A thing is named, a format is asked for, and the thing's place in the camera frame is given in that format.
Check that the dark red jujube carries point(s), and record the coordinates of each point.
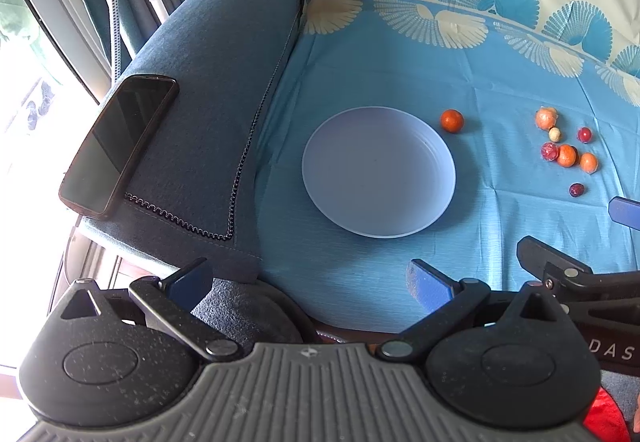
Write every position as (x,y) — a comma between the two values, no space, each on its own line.
(576,190)

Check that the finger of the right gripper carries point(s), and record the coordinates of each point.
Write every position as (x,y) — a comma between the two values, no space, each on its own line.
(571,280)
(625,211)

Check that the orange fruit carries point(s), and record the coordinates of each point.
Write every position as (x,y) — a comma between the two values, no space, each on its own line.
(589,163)

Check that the peach-coloured fruit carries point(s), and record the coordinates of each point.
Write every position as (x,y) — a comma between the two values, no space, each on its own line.
(546,118)

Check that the pink-red fruit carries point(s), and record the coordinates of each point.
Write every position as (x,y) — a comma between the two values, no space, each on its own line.
(549,152)

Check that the blue patterned cloth cover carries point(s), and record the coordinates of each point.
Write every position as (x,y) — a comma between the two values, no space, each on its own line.
(495,61)

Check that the blue sofa armrest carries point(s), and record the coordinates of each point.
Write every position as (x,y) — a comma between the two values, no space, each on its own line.
(193,192)

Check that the small red fruit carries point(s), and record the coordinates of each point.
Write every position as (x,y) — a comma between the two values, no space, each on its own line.
(585,135)

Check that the small beige longan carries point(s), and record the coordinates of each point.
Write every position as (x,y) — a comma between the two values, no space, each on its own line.
(554,134)

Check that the light blue round plate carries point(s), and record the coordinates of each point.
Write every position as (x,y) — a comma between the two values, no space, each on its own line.
(379,172)

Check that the orange tangerine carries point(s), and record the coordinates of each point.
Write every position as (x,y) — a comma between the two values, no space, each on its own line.
(567,156)
(452,121)

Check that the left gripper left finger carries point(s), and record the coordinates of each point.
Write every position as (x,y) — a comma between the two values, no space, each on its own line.
(167,306)

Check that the black smartphone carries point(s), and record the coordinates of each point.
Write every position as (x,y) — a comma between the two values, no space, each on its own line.
(96,179)

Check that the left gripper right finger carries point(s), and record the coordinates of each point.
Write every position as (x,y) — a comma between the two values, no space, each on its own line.
(449,304)

